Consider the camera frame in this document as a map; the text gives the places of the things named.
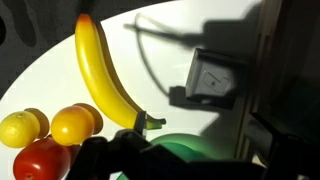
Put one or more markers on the yellow lemon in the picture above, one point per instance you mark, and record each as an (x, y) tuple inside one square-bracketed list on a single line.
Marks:
[(18, 129)]

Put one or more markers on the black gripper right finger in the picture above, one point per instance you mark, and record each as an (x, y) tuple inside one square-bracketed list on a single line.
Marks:
[(265, 140)]

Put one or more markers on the green plastic bowl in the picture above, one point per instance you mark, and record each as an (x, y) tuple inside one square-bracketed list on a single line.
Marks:
[(193, 145)]

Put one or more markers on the red tomato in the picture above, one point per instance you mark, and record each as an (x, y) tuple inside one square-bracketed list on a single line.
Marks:
[(40, 160)]

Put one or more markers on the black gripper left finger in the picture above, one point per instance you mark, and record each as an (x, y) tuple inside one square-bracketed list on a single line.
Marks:
[(140, 123)]

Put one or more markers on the yellow banana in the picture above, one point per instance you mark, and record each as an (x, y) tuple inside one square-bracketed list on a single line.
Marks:
[(96, 73)]

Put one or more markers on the yellow-orange round fruit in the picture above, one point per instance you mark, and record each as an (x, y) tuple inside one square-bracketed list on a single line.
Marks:
[(71, 125)]

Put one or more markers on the wooden tray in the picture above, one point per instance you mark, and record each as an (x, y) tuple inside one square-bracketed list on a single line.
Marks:
[(283, 66)]

